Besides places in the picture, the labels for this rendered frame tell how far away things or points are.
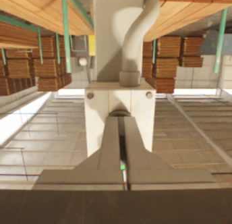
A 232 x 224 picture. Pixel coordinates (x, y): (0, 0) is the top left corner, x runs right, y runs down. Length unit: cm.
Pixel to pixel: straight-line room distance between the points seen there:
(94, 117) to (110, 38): 10
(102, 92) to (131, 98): 3
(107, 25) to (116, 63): 5
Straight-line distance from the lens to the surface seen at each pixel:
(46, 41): 979
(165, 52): 947
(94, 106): 17
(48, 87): 994
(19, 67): 1044
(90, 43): 662
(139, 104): 17
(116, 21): 22
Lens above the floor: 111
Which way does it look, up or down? 17 degrees up
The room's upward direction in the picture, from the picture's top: 180 degrees clockwise
